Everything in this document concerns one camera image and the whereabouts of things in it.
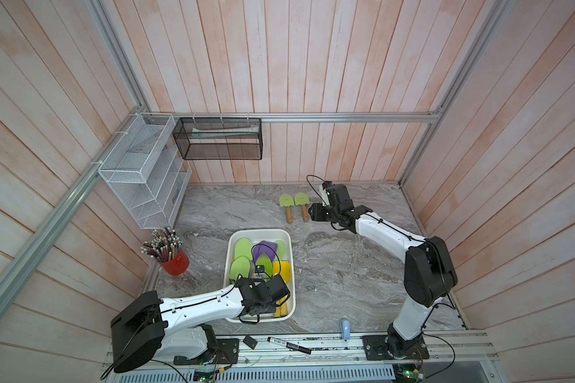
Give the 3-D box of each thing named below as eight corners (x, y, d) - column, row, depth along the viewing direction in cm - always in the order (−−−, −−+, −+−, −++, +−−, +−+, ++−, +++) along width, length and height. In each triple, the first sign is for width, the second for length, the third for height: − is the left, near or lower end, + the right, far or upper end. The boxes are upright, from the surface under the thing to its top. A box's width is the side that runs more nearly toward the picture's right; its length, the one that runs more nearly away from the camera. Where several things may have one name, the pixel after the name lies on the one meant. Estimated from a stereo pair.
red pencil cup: (160, 276, 91) (137, 254, 77) (168, 252, 98) (149, 227, 84) (188, 276, 91) (171, 254, 77) (195, 252, 98) (180, 227, 84)
